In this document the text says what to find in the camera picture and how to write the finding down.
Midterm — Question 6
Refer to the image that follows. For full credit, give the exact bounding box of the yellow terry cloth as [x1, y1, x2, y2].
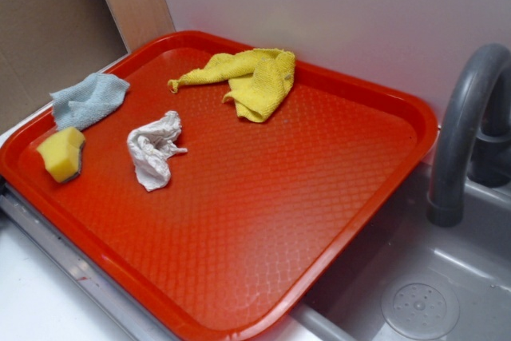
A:
[168, 49, 296, 123]

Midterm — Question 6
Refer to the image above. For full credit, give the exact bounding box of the crumpled white cloth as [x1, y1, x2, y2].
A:
[127, 110, 188, 192]

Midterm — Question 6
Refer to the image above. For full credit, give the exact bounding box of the light blue cloth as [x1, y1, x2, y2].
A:
[50, 73, 130, 131]

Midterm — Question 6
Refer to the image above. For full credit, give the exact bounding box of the grey plastic sink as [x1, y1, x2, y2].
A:
[290, 160, 511, 341]

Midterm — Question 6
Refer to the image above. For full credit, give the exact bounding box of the yellow sponge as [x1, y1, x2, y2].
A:
[36, 127, 85, 183]

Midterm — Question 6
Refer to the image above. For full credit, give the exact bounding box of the grey plastic faucet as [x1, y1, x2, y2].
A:
[427, 43, 510, 227]

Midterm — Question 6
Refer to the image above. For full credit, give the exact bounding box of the sink drain strainer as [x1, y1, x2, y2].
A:
[381, 281, 460, 340]

